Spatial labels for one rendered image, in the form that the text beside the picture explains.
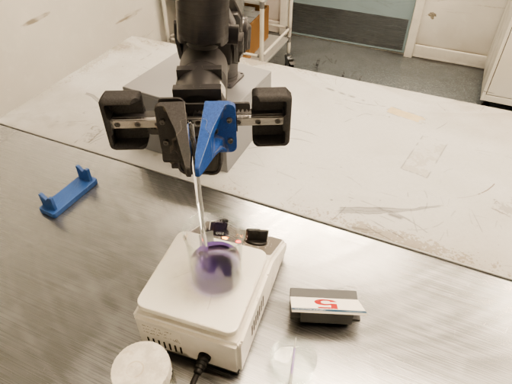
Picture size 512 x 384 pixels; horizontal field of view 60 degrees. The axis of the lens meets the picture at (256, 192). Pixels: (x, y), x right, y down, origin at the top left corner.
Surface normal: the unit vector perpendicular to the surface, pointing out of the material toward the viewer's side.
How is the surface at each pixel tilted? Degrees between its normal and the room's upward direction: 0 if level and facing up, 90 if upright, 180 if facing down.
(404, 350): 0
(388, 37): 90
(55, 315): 0
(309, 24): 90
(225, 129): 90
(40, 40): 90
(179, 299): 0
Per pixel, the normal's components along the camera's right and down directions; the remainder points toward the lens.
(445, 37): -0.40, 0.61
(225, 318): 0.00, -0.74
